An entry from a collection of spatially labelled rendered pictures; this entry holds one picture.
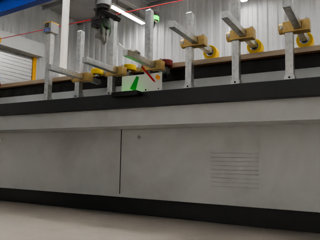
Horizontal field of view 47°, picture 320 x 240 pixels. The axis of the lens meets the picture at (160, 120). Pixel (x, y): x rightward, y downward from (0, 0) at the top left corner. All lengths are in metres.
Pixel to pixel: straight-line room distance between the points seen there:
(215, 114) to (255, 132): 0.26
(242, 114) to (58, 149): 1.39
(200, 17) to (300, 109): 9.01
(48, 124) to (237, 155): 1.21
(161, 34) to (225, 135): 9.23
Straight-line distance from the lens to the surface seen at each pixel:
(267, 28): 9.80
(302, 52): 1.99
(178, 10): 11.07
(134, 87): 2.08
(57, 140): 2.71
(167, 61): 2.14
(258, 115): 1.80
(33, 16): 12.29
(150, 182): 2.24
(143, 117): 2.04
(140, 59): 1.91
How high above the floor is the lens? 0.34
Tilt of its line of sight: 6 degrees up
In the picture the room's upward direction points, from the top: 1 degrees clockwise
